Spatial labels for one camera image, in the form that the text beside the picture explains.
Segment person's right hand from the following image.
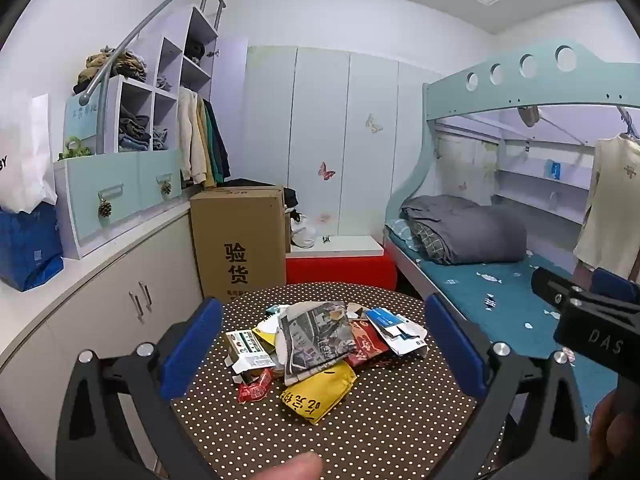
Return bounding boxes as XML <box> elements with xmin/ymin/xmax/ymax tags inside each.
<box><xmin>589</xmin><ymin>387</ymin><xmax>640</xmax><ymax>480</ymax></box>

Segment white wardrobe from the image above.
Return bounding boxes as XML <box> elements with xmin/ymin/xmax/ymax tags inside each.
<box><xmin>244</xmin><ymin>45</ymin><xmax>436</xmax><ymax>241</ymax></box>

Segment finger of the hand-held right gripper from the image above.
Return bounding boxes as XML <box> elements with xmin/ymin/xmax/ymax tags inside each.
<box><xmin>531</xmin><ymin>266</ymin><xmax>603</xmax><ymax>311</ymax></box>
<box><xmin>591</xmin><ymin>267</ymin><xmax>640</xmax><ymax>303</ymax></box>

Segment black bag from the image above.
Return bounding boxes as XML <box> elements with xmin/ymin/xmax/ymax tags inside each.
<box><xmin>282</xmin><ymin>187</ymin><xmax>301</xmax><ymax>222</ymax></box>

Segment person's left hand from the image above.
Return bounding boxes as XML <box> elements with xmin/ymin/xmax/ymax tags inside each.
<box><xmin>240</xmin><ymin>452</ymin><xmax>323</xmax><ymax>480</ymax></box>

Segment brown cardboard box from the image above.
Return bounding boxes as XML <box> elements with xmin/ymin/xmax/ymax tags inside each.
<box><xmin>189</xmin><ymin>186</ymin><xmax>299</xmax><ymax>303</ymax></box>

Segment dark folded clothes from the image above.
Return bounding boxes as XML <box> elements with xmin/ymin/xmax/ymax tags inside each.
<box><xmin>117</xmin><ymin>105</ymin><xmax>151</xmax><ymax>153</ymax></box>

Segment white cloth bag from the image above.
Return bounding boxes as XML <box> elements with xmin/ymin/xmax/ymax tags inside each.
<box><xmin>290</xmin><ymin>212</ymin><xmax>318</xmax><ymax>248</ymax></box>

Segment grey duvet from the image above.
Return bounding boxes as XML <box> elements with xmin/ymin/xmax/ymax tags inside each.
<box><xmin>400</xmin><ymin>195</ymin><xmax>528</xmax><ymax>266</ymax></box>

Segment green white carton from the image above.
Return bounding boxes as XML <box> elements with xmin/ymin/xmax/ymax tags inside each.
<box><xmin>226</xmin><ymin>329</ymin><xmax>278</xmax><ymax>376</ymax></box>

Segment white shopping bag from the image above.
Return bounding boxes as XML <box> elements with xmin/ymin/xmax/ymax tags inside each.
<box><xmin>0</xmin><ymin>94</ymin><xmax>58</xmax><ymax>213</ymax></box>

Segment blue white carton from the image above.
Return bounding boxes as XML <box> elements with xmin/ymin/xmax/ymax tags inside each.
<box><xmin>366</xmin><ymin>307</ymin><xmax>428</xmax><ymax>357</ymax></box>

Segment red brown packet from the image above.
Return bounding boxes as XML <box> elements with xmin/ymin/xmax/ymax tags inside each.
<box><xmin>345</xmin><ymin>320</ymin><xmax>391</xmax><ymax>368</ymax></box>

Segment blue shopping bag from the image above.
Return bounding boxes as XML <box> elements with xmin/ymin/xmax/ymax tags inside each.
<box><xmin>0</xmin><ymin>202</ymin><xmax>65</xmax><ymax>292</ymax></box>

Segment teal bunk bed frame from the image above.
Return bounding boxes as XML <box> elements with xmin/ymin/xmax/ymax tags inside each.
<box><xmin>382</xmin><ymin>42</ymin><xmax>640</xmax><ymax>311</ymax></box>

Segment teal quilted mattress pad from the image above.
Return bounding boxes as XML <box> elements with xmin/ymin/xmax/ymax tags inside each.
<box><xmin>385</xmin><ymin>217</ymin><xmax>631</xmax><ymax>416</ymax></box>

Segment light blue cloth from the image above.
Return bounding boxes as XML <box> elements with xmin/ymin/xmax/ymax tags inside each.
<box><xmin>387</xmin><ymin>220</ymin><xmax>423</xmax><ymax>252</ymax></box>

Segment lavender stair cubby shelf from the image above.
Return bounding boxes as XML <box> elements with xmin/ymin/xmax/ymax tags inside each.
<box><xmin>52</xmin><ymin>7</ymin><xmax>248</xmax><ymax>261</ymax></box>

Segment red wrapper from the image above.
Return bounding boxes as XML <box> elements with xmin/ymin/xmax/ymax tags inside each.
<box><xmin>236</xmin><ymin>367</ymin><xmax>275</xmax><ymax>405</ymax></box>

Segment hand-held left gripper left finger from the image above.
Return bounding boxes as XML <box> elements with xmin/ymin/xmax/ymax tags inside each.
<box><xmin>55</xmin><ymin>297</ymin><xmax>224</xmax><ymax>480</ymax></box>

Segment yellow snack packet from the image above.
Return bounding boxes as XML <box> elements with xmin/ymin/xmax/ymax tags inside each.
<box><xmin>277</xmin><ymin>362</ymin><xmax>357</xmax><ymax>426</ymax></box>

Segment cream hanging shirt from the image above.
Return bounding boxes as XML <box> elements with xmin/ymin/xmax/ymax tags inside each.
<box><xmin>573</xmin><ymin>136</ymin><xmax>640</xmax><ymax>278</ymax></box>

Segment cream hanging jacket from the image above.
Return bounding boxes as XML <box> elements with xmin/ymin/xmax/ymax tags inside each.
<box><xmin>177</xmin><ymin>87</ymin><xmax>208</xmax><ymax>186</ymax></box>

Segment green plant decoration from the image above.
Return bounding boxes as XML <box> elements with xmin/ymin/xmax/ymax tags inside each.
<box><xmin>59</xmin><ymin>135</ymin><xmax>96</xmax><ymax>161</ymax></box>

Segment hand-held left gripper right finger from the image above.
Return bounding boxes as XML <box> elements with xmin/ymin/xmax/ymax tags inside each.
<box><xmin>424</xmin><ymin>292</ymin><xmax>593</xmax><ymax>480</ymax></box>

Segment grey metal handrail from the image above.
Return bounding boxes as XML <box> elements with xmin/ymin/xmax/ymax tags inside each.
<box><xmin>80</xmin><ymin>0</ymin><xmax>226</xmax><ymax>156</ymax></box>

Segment clothes hanger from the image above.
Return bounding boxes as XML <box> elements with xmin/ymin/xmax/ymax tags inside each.
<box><xmin>615</xmin><ymin>105</ymin><xmax>640</xmax><ymax>142</ymax></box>

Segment olive clothes pile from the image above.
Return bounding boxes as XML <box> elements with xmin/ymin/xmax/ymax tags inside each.
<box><xmin>74</xmin><ymin>50</ymin><xmax>148</xmax><ymax>93</ymax></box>

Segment yellow paper piece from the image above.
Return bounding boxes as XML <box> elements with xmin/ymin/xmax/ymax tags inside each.
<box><xmin>252</xmin><ymin>317</ymin><xmax>281</xmax><ymax>348</ymax></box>

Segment newspaper print packet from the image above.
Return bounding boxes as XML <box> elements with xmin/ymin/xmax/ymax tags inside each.
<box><xmin>276</xmin><ymin>301</ymin><xmax>358</xmax><ymax>387</ymax></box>

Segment long white low cabinet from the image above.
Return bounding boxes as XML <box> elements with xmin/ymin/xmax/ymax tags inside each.
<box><xmin>0</xmin><ymin>200</ymin><xmax>221</xmax><ymax>461</ymax></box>

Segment red storage box white lid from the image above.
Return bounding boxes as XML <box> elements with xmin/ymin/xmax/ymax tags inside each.
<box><xmin>285</xmin><ymin>235</ymin><xmax>398</xmax><ymax>291</ymax></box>

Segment green hanging garment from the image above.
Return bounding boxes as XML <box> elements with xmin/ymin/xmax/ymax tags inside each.
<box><xmin>202</xmin><ymin>100</ymin><xmax>232</xmax><ymax>183</ymax></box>

